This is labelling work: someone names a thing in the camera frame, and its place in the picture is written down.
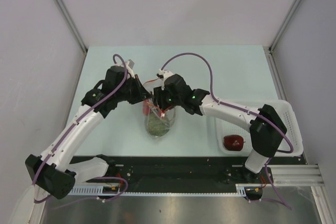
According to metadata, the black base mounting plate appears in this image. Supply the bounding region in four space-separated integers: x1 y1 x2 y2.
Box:
70 155 308 193

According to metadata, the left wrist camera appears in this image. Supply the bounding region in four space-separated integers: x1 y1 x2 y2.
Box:
125 59 134 69

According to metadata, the white perforated plastic basket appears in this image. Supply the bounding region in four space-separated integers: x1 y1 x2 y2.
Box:
215 100 303 157

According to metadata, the fake red strawberries bunch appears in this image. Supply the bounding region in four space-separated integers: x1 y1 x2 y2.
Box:
142 100 150 116

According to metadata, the white slotted cable duct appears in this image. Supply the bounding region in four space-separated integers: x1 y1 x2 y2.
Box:
68 184 262 198

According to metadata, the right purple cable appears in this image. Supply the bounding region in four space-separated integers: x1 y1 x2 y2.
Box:
160 52 293 210

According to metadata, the clear zip top bag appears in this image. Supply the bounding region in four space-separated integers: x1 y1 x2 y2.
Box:
142 98 176 139

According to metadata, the left aluminium frame post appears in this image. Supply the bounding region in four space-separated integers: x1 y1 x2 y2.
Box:
39 0 88 51

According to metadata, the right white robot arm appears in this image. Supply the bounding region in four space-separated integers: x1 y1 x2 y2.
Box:
153 71 287 183

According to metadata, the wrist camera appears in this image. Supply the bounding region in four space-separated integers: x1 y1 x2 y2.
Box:
125 59 134 69
156 69 174 81

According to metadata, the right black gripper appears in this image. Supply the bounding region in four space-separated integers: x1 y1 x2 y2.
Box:
152 85 183 112

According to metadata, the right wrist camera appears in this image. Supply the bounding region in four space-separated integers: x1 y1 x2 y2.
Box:
156 69 174 81

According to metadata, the right aluminium frame post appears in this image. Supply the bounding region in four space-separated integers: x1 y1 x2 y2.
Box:
270 0 320 49

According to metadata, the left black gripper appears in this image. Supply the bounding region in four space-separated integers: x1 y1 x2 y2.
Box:
115 74 152 104

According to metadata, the purple cable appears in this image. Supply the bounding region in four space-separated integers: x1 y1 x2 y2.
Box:
33 54 131 210
160 52 293 210

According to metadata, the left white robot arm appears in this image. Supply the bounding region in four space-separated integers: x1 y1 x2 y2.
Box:
25 60 150 199

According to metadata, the fake green melon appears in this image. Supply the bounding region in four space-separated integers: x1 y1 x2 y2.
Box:
145 114 171 137

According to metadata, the fake red apple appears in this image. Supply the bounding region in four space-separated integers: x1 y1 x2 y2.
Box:
223 135 244 152

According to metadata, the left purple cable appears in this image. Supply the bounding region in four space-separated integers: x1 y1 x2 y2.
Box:
33 54 131 210

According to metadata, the aluminium frame post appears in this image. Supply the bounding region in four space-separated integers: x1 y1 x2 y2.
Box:
39 0 88 51
270 0 320 49

